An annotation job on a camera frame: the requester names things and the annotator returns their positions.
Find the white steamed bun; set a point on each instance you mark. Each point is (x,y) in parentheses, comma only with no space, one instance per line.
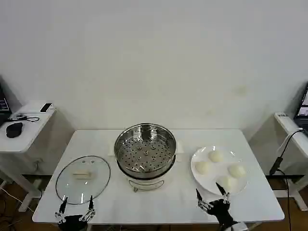
(216,156)
(204,167)
(236,170)
(228,183)

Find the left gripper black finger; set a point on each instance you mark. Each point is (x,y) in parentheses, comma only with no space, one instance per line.
(63,209)
(91,204)

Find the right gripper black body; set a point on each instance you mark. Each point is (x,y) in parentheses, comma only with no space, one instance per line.
(220,210)

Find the white power strip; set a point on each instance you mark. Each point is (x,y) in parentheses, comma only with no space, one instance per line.
(282,116)

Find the glass lid with white knob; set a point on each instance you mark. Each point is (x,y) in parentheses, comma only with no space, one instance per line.
(83,175)

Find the steel steamer basket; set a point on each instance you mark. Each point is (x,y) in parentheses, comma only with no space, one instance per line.
(145,154)

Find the white desk with crossed legs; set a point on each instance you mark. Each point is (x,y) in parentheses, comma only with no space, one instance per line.
(292,134)

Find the phone with black screen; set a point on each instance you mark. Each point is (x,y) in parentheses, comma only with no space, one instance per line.
(46,107)

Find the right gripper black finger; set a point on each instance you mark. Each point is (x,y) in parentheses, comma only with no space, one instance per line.
(201,201)
(222,191)

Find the white round plate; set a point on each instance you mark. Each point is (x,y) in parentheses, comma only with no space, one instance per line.
(207,183)

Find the laptop with dark screen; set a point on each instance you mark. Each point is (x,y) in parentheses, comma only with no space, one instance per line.
(3,106)

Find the white electric pot base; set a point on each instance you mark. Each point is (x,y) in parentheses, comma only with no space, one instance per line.
(146,183)

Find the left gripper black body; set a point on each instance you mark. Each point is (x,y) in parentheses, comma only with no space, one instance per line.
(73,222)

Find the black computer mouse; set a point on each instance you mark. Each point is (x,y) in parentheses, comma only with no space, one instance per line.
(14,130)

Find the laptop showing bright windows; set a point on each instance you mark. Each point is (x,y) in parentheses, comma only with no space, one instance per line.
(303,106)

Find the white side desk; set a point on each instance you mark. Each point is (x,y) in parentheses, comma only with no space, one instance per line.
(31,130)

